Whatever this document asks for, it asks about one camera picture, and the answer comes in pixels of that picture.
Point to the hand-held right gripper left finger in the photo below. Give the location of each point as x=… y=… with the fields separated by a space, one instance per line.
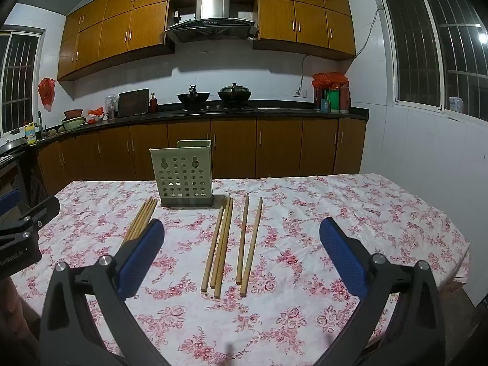
x=139 y=263

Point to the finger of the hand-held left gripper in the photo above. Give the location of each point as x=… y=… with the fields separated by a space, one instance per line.
x=44 y=207
x=9 y=201

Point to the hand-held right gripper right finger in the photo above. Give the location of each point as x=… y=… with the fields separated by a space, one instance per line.
x=345 y=259

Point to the wooden chopstick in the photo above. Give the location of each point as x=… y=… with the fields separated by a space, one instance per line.
x=243 y=236
x=213 y=247
x=148 y=217
x=144 y=217
x=252 y=247
x=137 y=217
x=141 y=217
x=225 y=247
x=222 y=244

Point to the green perforated utensil holder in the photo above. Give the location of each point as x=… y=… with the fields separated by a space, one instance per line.
x=183 y=183

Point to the grey metal pan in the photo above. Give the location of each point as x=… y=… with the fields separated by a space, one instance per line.
x=11 y=144

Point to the yellow detergent bottle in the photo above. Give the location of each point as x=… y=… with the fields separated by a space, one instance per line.
x=31 y=132

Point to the floral tablecloth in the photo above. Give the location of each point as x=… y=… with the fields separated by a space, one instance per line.
x=286 y=324

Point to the sink faucet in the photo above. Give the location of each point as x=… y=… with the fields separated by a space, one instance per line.
x=39 y=116

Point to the brown bowl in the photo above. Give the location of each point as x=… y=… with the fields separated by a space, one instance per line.
x=73 y=113

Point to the crumpled red plastic bag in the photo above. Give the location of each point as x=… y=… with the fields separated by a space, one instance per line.
x=95 y=114

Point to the red plastic bag on hook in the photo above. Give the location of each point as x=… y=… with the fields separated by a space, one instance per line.
x=46 y=91

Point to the small barred window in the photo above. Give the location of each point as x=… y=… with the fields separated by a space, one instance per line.
x=17 y=84

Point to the clear plastic jar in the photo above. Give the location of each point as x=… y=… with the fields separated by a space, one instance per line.
x=111 y=106

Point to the wooden lower cabinets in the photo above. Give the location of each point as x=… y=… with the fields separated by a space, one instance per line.
x=278 y=145

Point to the dark cutting board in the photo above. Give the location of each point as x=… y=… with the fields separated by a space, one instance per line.
x=133 y=103

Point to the red bottle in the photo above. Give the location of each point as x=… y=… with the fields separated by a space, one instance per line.
x=153 y=105

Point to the small blue box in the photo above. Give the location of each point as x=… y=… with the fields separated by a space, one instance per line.
x=325 y=106

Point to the black kitchen countertop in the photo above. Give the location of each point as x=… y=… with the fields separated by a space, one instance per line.
x=289 y=111

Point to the green thermos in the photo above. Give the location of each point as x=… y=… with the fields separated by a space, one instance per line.
x=334 y=101

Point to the dark red thermos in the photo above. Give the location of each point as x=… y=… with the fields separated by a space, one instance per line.
x=318 y=99

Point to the gas stove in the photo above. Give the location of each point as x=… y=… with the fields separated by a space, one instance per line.
x=213 y=108

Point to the red bag over thermoses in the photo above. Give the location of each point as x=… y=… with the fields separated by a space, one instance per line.
x=329 y=80

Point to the white plastic jug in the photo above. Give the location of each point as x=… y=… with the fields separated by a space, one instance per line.
x=455 y=105

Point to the black wok with glass lid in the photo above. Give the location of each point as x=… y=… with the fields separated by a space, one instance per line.
x=234 y=95

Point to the large barred window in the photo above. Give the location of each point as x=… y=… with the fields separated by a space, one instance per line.
x=438 y=53

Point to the steel range hood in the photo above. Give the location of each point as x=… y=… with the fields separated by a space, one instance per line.
x=213 y=7

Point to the wall socket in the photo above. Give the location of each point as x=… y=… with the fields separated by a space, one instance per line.
x=300 y=92

